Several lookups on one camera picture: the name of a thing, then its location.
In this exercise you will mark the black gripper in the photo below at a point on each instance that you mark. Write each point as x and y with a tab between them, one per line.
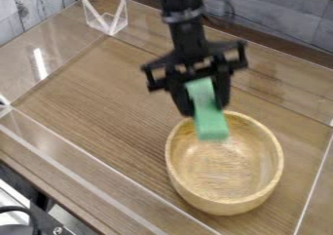
196	58

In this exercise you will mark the green rectangular block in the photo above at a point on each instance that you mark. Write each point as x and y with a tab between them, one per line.
210	125

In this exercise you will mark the wooden bowl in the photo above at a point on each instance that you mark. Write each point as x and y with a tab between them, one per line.
225	177

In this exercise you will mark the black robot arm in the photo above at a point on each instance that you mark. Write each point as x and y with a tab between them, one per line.
182	9

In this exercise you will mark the clear acrylic corner bracket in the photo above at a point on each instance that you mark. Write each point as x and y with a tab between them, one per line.
106	23

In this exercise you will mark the clear acrylic enclosure walls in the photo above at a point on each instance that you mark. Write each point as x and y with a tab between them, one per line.
82	130

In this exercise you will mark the black metal mount bracket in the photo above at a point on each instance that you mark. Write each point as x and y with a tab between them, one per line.
49	225

